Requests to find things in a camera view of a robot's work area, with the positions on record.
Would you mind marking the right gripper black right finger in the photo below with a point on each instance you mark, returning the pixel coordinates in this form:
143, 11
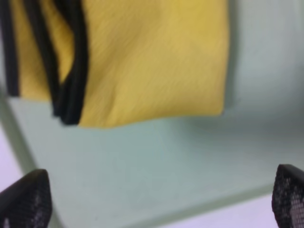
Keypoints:
288, 197

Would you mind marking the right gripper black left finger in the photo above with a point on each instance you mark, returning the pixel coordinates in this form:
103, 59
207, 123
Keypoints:
27, 203

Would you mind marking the yellow towel with black trim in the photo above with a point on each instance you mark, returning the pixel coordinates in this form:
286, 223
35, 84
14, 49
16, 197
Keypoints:
106, 63

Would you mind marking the light green plastic tray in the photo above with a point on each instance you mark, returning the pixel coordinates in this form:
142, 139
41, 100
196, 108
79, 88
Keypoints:
157, 172

